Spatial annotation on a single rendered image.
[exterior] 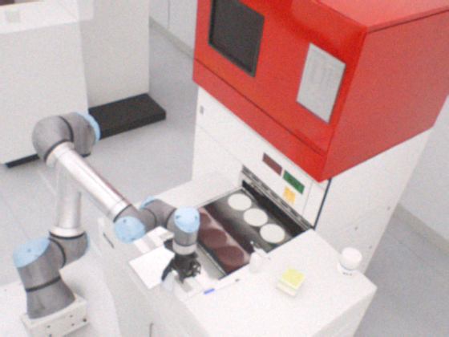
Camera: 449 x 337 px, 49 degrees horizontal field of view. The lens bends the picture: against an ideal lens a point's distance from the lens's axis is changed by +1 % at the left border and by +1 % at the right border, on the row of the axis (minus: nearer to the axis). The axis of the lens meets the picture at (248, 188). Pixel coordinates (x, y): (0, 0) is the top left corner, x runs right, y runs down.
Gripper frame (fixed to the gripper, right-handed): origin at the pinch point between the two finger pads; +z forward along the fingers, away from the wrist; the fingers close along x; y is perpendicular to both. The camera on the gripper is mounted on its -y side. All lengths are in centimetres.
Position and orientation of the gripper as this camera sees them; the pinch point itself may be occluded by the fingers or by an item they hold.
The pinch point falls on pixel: (178, 280)
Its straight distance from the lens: 175.3
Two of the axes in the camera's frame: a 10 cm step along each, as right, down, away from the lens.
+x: 7.6, -3.5, 5.5
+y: 6.3, 5.8, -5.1
